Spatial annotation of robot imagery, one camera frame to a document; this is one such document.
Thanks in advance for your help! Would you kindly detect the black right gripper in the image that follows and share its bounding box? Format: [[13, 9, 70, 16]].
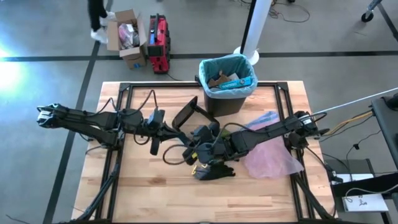
[[183, 123, 234, 166]]

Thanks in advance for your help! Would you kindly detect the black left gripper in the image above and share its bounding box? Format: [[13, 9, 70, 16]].
[[132, 117, 193, 157]]

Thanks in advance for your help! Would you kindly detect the black box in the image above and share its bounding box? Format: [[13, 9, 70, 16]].
[[171, 95, 220, 133]]

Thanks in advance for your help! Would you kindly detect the black plastic trash bin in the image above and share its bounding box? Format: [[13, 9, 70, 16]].
[[203, 86, 249, 118]]

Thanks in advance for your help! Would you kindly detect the brown paper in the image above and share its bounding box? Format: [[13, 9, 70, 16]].
[[207, 70, 233, 89]]

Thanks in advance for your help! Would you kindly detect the pink plastic trash bag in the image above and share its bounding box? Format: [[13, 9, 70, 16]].
[[242, 111, 305, 180]]

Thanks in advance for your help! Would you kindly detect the blue plastic trash bag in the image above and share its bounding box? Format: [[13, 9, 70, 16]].
[[198, 53, 259, 100]]

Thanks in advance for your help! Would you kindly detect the grey black yellow-cuffed glove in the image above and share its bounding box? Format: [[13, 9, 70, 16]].
[[192, 166, 236, 181], [203, 161, 236, 171]]

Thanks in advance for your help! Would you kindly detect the open cardboard box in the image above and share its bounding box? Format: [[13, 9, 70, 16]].
[[106, 8, 149, 70]]

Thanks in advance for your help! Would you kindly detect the pink white packaging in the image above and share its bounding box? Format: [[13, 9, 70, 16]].
[[118, 22, 140, 50]]

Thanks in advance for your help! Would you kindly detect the white pole with round base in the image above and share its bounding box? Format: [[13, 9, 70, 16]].
[[232, 0, 273, 67]]

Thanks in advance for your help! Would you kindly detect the person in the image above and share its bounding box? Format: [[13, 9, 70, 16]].
[[88, 0, 116, 44]]

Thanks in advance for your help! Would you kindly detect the grey floor plate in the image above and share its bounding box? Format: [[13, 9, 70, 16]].
[[323, 158, 376, 184]]

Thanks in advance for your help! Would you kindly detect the thin white rod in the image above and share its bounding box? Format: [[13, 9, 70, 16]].
[[312, 87, 398, 115]]

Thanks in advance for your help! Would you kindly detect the black flat panel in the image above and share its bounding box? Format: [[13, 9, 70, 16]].
[[331, 173, 398, 198]]

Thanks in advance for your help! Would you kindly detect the white paper sheet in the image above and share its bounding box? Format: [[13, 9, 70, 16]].
[[341, 192, 389, 213]]

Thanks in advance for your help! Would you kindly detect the black side desk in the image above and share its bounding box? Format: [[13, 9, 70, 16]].
[[371, 92, 398, 170]]

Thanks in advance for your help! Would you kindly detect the grey caster wheel leg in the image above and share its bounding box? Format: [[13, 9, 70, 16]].
[[360, 0, 385, 23]]

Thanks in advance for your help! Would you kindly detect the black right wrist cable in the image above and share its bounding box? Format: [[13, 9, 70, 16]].
[[162, 122, 249, 166]]

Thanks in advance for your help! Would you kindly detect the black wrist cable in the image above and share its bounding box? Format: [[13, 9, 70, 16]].
[[162, 122, 249, 166], [93, 89, 158, 147]]

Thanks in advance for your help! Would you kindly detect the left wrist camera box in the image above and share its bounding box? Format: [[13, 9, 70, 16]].
[[147, 107, 166, 128]]

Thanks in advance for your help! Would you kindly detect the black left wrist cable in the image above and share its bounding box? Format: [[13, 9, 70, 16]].
[[93, 89, 158, 147]]

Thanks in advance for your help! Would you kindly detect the black power cable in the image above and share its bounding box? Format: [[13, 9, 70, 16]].
[[166, 72, 185, 82]]

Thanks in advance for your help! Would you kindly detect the tangled floor cable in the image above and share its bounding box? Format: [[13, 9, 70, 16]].
[[267, 0, 311, 24]]

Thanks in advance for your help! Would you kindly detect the black plug cable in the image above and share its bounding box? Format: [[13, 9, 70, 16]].
[[345, 129, 382, 162]]

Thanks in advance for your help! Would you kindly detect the yellow cable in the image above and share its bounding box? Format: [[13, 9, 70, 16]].
[[323, 110, 374, 134]]

